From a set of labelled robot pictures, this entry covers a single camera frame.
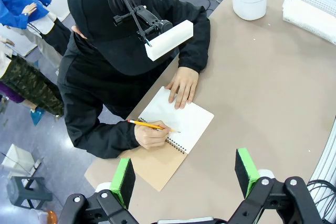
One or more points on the person's right hand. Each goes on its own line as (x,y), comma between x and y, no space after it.
(152,134)

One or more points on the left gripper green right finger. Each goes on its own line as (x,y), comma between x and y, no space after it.
(246,174)

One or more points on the black baseball cap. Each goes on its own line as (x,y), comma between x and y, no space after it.
(89,11)

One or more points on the yellow pencil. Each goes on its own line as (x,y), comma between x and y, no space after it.
(143,123)

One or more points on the person torso black jacket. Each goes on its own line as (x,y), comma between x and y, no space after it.
(86,82)

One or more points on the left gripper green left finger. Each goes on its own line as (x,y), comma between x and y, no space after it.
(123,182)

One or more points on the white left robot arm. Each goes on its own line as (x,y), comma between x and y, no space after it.
(329,161)

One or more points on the orange round object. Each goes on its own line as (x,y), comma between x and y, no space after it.
(50,217)

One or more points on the mannequin blue shirt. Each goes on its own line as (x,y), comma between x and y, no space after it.
(15,1)

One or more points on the white head-mounted camera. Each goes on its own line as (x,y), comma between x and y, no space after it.
(170,39)

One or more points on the dark grey plastic stool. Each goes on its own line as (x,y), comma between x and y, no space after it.
(21,190)

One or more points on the white storage bin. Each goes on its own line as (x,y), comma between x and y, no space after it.
(18,158)

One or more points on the person's right forearm black sleeve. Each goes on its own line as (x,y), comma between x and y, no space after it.
(105,140)

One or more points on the person's left forearm black sleeve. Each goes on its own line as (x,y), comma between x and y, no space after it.
(194,51)

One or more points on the spiral notebook kraft cover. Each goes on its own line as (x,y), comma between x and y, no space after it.
(189,119)

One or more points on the person's left hand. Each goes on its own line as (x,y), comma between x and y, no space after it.
(183,87)

